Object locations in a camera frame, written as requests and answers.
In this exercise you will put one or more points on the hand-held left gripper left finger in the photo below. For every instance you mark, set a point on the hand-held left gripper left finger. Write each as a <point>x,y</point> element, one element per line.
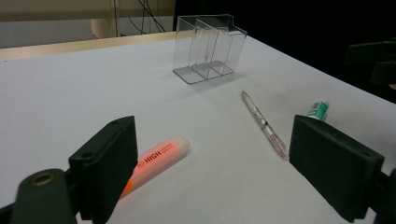
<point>106,161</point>

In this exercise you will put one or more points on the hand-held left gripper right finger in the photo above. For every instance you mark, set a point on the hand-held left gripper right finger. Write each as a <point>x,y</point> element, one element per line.
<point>333,165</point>

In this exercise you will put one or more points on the orange highlighter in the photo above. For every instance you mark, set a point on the orange highlighter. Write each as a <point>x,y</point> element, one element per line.
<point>162,155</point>

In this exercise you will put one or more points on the green white glue stick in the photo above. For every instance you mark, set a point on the green white glue stick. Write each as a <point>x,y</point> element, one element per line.
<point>319,109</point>

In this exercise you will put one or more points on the white pen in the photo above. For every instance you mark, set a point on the white pen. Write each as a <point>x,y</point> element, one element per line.
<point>263,123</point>

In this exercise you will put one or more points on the clear acrylic organizer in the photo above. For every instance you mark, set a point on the clear acrylic organizer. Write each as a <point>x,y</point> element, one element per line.
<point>205,53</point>

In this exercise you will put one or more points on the black curtain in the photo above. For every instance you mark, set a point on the black curtain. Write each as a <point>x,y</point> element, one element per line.
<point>311,25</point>

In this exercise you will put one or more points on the light wooden table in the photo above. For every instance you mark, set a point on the light wooden table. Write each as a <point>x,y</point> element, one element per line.
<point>77,46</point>

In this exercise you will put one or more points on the light wooden bench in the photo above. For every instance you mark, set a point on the light wooden bench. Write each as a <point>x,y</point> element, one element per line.
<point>104,28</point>

